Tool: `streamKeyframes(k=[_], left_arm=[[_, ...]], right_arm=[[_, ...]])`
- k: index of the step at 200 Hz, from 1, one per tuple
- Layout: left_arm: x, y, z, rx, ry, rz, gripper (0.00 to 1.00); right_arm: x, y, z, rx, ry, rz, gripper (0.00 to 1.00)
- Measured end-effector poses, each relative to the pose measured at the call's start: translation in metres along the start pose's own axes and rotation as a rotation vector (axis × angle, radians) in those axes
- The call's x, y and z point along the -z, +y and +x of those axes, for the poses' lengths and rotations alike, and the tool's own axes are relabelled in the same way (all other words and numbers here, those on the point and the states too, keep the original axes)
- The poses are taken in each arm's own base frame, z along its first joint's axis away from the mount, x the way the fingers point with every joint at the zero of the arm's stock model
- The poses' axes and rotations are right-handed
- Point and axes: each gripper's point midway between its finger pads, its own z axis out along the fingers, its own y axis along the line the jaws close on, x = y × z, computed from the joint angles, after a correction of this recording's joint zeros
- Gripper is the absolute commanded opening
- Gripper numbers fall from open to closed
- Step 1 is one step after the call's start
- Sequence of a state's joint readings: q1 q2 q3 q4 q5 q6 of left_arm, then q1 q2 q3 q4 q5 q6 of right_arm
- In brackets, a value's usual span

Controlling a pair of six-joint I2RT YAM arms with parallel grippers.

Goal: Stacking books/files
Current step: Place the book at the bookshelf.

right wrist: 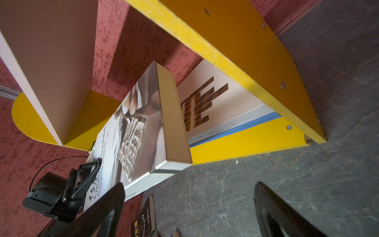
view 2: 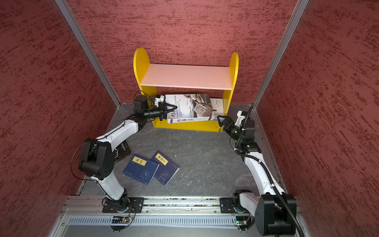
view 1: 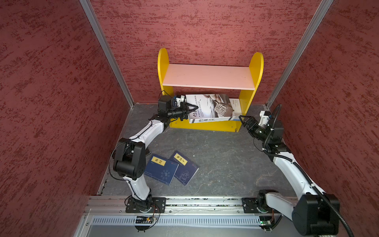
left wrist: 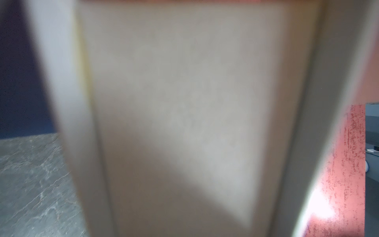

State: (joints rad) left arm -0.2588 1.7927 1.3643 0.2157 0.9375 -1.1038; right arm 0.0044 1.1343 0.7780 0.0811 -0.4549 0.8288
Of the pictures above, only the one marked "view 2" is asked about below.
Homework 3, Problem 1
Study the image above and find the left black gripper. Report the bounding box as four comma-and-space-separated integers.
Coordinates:
144, 102, 178, 120

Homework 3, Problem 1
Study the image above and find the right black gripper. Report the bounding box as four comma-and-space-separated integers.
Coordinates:
217, 115, 244, 141

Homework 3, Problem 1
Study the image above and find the white book with brown blocks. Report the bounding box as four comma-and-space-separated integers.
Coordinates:
210, 98, 225, 120

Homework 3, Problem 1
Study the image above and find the heritage culture photo book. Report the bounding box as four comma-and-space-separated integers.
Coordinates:
165, 94, 213, 123

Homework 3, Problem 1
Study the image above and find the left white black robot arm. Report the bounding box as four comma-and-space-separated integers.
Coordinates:
79, 95, 178, 213

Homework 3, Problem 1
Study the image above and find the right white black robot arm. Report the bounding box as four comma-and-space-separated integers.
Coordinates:
217, 111, 303, 237

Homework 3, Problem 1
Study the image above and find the yellow pink blue bookshelf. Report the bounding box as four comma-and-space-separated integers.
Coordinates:
133, 48, 239, 115

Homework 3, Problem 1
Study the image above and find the black book with gold letters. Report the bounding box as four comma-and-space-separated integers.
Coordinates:
113, 140, 132, 164

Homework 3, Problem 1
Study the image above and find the right dark blue booklet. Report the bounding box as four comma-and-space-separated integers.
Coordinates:
151, 151, 180, 186

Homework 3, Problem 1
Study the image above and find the dark blue booklet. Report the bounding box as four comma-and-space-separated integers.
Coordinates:
123, 154, 159, 186
151, 151, 180, 186

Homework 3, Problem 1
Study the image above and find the left dark blue booklet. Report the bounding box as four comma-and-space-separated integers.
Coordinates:
123, 154, 159, 186

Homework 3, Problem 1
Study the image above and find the right green circuit board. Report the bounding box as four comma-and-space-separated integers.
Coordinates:
235, 215, 253, 231

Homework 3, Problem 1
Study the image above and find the green circuit board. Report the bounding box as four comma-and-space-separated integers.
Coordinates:
235, 215, 253, 231
111, 216, 132, 225

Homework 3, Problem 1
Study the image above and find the left green circuit board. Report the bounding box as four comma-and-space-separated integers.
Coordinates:
111, 216, 132, 225

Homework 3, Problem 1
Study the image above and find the right corner aluminium profile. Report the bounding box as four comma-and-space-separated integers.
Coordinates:
253, 0, 309, 110

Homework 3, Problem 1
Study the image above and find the corner aluminium profile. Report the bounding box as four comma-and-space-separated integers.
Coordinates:
253, 0, 309, 110
55, 0, 122, 108

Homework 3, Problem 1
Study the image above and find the left corner aluminium profile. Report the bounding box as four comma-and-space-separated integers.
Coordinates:
55, 0, 122, 108

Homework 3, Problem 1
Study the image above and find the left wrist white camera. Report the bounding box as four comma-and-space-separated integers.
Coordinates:
154, 95, 165, 106

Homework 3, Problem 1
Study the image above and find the wrist white camera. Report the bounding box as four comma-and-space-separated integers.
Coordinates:
154, 95, 165, 106
235, 111, 248, 128

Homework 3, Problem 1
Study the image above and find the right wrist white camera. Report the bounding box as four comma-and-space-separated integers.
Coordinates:
235, 111, 248, 128

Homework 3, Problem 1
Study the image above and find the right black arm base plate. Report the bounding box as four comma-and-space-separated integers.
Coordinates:
219, 197, 246, 214

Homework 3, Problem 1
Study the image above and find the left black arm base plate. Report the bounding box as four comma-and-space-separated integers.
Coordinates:
102, 197, 145, 214

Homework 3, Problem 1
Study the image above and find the black corrugated cable conduit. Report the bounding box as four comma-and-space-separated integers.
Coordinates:
235, 103, 306, 237

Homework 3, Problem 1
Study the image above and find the aluminium mounting rail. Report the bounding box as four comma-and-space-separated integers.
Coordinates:
60, 196, 223, 215

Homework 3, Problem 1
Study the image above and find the slotted white cable duct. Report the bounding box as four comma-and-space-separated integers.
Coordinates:
67, 215, 236, 228

